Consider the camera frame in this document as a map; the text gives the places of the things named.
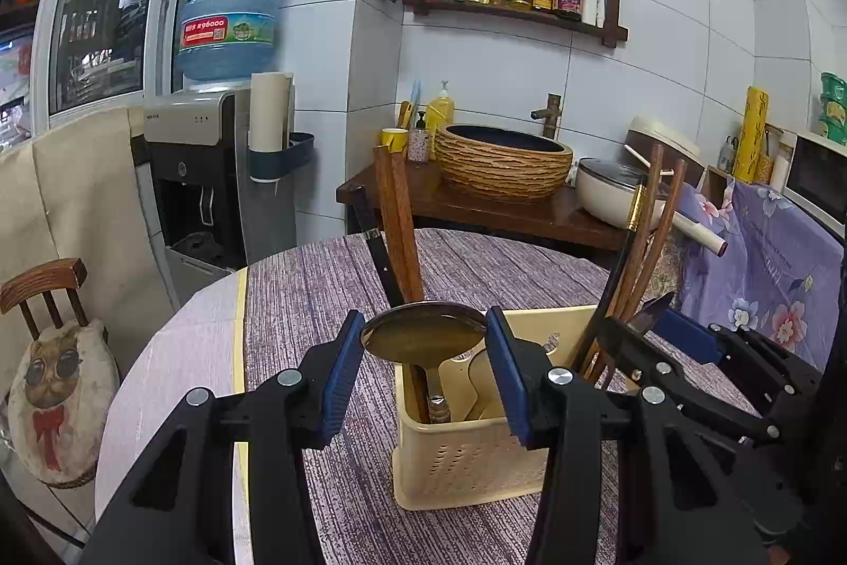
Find wooden chair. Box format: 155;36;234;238
0;257;90;342

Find cream paper roll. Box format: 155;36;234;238
250;71;296;156

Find cream rice cooker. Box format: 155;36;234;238
625;116;702;170

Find dark chopsticks bundle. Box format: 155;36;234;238
585;159;689;387

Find purple floral cloth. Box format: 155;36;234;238
675;177;847;369

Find cream pan with lid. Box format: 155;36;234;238
575;158;729;257

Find wicker pattern basin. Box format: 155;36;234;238
433;123;575;204

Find cat print cushion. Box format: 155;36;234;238
6;319;121;488

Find dark wooden counter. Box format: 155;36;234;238
336;161;663;259

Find grey water dispenser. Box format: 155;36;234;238
142;88;299;289

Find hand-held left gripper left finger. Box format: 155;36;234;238
78;310;366;565

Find bronze faucet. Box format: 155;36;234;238
530;94;564;141

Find floral pump bottle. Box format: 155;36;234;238
408;111;431;164

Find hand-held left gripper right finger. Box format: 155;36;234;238
485;306;762;565

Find purple striped tablecloth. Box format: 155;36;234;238
241;227;762;565

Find cream plastic utensil basket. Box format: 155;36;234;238
393;303;619;513

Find black chopstick gold band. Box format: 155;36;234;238
347;194;404;305
592;182;656;341

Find blue plastic holder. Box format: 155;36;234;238
249;131;316;186

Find beige cloth cover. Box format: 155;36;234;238
0;105;181;354

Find yellow soap bottle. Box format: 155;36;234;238
425;80;456;144

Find yellow roll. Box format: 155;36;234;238
734;87;772;184

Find white microwave oven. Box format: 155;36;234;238
784;131;847;239

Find paisley cloth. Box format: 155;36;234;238
652;234;690;302

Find metal spoon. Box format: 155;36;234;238
359;300;489;426

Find blue water jug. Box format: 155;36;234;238
175;0;291;83

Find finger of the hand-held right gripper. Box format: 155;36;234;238
650;306;823;403
597;291;780;445

